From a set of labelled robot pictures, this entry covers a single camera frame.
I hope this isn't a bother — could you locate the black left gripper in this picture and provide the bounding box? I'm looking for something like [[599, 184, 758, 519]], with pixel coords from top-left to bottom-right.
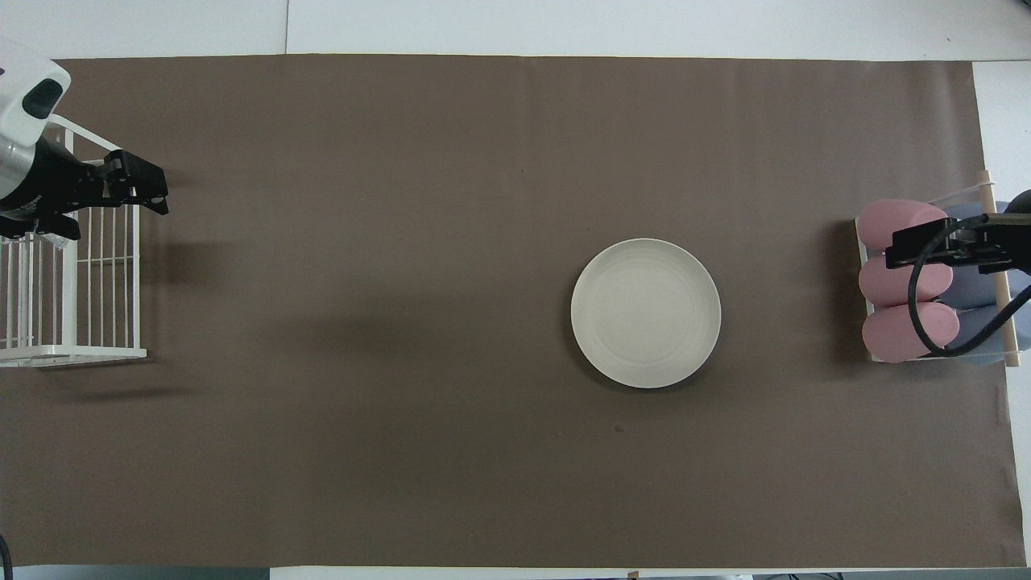
[[0, 139, 170, 241]]

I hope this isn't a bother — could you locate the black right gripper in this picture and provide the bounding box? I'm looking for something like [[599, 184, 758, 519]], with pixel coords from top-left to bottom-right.
[[886, 189, 1031, 276]]

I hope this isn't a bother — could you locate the cream round plate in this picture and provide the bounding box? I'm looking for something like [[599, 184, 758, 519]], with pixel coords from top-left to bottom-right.
[[571, 238, 723, 390]]

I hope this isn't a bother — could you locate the blue plastic cup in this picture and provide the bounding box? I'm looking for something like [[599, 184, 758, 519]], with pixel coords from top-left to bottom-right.
[[938, 201, 1012, 222], [946, 302, 1031, 365], [946, 270, 1031, 310]]

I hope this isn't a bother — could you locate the pink plastic cup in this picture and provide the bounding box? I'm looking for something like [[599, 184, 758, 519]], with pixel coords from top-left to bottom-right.
[[856, 200, 951, 252], [862, 302, 961, 363], [859, 252, 954, 308]]

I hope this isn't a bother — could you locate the brown table mat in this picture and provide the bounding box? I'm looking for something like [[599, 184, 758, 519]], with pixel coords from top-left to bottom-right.
[[0, 55, 1025, 569]]

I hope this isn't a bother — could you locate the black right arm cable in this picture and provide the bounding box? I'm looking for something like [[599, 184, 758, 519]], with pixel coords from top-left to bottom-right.
[[908, 213, 1031, 358]]

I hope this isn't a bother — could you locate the white wire dish rack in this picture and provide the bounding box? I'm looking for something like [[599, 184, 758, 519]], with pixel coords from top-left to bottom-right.
[[0, 114, 148, 369]]

